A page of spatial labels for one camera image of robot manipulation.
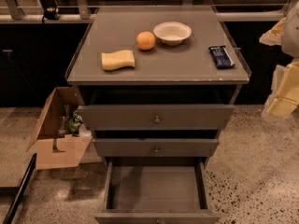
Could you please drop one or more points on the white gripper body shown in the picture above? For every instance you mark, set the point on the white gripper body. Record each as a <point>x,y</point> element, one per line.
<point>291,34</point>

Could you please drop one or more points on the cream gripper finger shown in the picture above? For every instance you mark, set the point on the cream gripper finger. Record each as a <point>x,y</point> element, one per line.
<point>273,36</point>
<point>284,97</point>

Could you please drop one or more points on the yellow sponge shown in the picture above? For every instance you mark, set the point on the yellow sponge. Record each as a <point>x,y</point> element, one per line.
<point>117,60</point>

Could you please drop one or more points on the grey drawer cabinet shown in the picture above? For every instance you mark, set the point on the grey drawer cabinet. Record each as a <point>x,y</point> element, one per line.
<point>184,74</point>

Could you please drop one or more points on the grey top drawer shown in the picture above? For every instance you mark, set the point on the grey top drawer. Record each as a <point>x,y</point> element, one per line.
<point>140,117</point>

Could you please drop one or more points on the grey drawer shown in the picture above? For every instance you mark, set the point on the grey drawer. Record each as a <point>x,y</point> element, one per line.
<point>156,191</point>
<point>144,147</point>
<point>140,117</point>

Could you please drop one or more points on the brass top drawer knob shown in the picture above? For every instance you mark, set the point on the brass top drawer knob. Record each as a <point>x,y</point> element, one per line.
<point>157,120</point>

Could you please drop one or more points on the brass drawer knob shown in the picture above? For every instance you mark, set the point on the brass drawer knob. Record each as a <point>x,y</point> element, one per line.
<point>156,149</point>
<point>157,120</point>

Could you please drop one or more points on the brass middle drawer knob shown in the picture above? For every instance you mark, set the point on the brass middle drawer knob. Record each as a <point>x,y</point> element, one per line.
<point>156,149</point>

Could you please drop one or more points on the grey bottom drawer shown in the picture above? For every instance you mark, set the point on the grey bottom drawer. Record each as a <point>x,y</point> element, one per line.
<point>156,191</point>

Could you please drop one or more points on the grey middle drawer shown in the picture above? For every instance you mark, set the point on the grey middle drawer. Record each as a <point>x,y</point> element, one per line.
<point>144,147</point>

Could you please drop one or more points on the blue snack bar wrapper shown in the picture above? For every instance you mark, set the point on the blue snack bar wrapper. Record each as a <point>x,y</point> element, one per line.
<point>221,57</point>

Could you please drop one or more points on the white paper bowl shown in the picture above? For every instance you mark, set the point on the white paper bowl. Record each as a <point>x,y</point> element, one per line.
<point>172,33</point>

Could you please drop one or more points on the orange fruit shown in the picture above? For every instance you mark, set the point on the orange fruit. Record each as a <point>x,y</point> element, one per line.
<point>145,40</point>

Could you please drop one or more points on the green bag in box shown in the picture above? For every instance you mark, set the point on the green bag in box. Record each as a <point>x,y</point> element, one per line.
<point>75,122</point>

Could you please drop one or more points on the small black device on ledge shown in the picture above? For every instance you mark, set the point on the small black device on ledge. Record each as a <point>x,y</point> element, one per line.
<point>51,13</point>

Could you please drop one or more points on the brown cardboard box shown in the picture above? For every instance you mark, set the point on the brown cardboard box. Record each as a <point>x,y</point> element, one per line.
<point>56,146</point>

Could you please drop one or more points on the black bar on floor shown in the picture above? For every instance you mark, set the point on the black bar on floor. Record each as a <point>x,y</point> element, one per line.
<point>16,193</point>

